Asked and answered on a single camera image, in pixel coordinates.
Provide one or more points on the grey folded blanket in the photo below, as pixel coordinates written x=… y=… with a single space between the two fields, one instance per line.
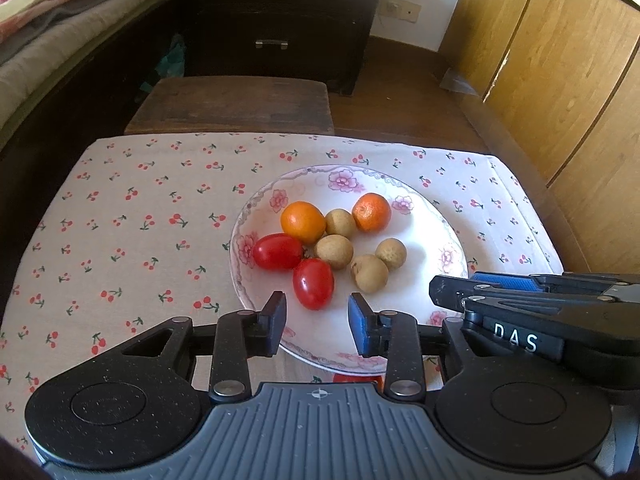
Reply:
x=55 y=15

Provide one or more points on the smooth small orange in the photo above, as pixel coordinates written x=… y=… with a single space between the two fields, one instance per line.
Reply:
x=303 y=221

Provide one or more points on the dark wooden dresser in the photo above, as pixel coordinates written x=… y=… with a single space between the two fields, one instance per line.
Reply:
x=310 y=15

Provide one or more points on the light wooden wardrobe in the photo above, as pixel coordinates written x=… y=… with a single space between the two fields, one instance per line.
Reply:
x=550 y=60

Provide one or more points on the small orange with green stem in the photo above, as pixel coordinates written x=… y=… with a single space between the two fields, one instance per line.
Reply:
x=371 y=211

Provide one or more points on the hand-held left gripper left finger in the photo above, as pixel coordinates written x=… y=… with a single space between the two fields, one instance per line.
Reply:
x=275 y=322

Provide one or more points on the white wall outlet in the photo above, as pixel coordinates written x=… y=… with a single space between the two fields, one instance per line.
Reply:
x=401 y=10

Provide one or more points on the dark wooden stool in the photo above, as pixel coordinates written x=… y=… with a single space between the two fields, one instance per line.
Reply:
x=225 y=105

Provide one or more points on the bed with floral blanket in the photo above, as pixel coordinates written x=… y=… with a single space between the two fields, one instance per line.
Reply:
x=40 y=75

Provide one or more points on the green cloth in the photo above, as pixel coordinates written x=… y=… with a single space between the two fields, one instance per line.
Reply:
x=170 y=57

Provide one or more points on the cherry print tablecloth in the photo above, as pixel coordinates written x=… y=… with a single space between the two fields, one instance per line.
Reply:
x=125 y=240

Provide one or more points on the brown longan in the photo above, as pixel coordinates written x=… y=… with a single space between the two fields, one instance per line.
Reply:
x=334 y=251
x=340 y=223
x=370 y=273
x=391 y=252

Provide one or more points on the white floral plate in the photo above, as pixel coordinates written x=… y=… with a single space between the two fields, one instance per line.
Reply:
x=417 y=230

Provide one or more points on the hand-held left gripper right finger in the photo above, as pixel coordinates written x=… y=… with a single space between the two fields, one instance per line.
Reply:
x=359 y=327

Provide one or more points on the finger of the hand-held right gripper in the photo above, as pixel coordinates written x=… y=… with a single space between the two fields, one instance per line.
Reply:
x=505 y=282
x=450 y=292

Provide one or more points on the red cherry tomato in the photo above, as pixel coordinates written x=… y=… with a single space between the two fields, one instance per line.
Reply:
x=313 y=283
x=350 y=378
x=277 y=252

